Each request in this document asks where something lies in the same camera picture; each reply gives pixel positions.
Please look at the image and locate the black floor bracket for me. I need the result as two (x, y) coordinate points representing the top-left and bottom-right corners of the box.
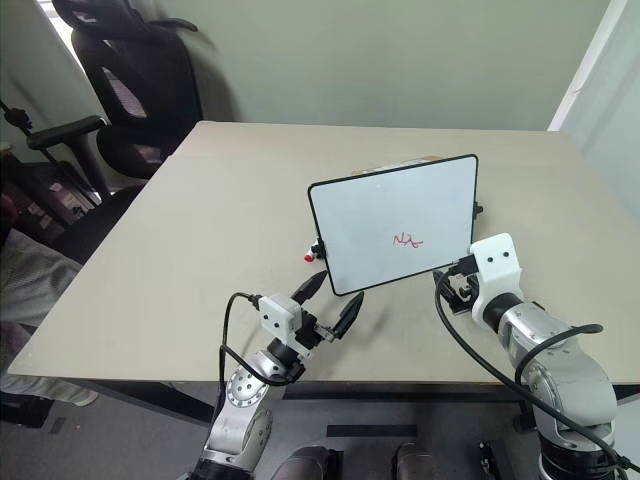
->
(476, 438), (507, 480)

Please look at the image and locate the black bag with labels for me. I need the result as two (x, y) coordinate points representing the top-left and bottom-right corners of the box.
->
(0, 158), (104, 247)

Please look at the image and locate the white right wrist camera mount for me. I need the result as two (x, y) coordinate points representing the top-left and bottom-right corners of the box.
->
(468, 232), (524, 330)

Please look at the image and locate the black table frame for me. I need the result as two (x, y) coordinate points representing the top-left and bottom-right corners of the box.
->
(74, 378), (640, 436)

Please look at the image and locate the white door frame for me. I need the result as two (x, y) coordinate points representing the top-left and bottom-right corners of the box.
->
(546, 0), (629, 133)

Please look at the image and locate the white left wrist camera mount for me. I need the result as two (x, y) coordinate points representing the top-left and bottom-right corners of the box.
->
(258, 294), (304, 359)

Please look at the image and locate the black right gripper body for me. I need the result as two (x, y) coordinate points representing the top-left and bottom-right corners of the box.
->
(438, 269), (482, 317)

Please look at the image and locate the dark rounded robot foot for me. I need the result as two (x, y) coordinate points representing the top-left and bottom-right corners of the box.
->
(272, 445), (344, 480)
(393, 441), (437, 480)

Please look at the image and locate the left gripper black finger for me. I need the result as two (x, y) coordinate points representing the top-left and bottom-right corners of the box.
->
(291, 271), (328, 305)
(331, 291), (365, 342)

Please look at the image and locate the black tripod head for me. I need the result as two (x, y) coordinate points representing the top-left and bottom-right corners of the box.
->
(0, 98), (34, 132)

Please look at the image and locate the black mesh office chair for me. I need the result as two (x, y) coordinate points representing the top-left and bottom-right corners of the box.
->
(25, 0), (222, 266)

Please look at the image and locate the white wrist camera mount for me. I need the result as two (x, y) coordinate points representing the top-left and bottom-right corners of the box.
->
(258, 294), (304, 359)
(468, 232), (524, 330)

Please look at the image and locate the black-framed small whiteboard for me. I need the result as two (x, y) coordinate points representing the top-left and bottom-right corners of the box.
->
(306, 153), (480, 298)

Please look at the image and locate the person's leg in grey trousers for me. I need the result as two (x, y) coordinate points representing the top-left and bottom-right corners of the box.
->
(0, 225), (100, 407)

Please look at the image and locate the brown whiteboard back support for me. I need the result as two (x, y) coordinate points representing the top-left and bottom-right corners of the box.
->
(348, 156), (442, 175)

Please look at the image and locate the red-capped whiteboard marker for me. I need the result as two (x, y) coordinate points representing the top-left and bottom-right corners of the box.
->
(303, 238), (327, 264)

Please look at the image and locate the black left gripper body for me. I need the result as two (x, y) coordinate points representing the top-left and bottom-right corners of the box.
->
(298, 309), (336, 352)

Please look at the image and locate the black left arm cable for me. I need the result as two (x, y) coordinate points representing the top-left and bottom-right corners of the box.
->
(218, 291), (301, 387)

